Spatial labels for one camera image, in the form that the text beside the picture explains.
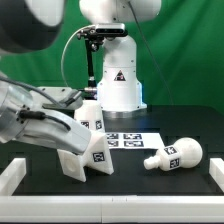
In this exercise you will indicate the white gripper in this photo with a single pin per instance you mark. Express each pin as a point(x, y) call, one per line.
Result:
point(25, 120)

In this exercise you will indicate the white lamp base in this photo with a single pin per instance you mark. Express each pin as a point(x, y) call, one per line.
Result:
point(97, 156)

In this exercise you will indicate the white lamp bulb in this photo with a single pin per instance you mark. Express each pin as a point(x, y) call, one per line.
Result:
point(185, 153)

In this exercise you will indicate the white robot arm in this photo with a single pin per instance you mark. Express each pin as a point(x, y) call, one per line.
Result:
point(33, 25)

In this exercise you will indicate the white lamp shade cone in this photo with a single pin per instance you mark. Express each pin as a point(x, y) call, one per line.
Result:
point(90, 115)

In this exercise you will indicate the white marker sheet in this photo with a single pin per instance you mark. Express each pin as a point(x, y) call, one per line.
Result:
point(117, 140)

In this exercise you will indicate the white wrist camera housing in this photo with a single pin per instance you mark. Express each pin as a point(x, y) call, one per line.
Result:
point(71, 97)

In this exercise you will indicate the white left fence rail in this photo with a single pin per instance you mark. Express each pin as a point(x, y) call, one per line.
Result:
point(12, 176)

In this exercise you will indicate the black camera stand pole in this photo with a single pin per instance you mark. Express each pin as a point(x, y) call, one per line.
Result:
point(92, 84)

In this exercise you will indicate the white front fence rail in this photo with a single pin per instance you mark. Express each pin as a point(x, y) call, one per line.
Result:
point(112, 209)

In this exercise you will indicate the black camera on stand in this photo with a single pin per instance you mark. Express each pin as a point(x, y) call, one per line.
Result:
point(103, 30)

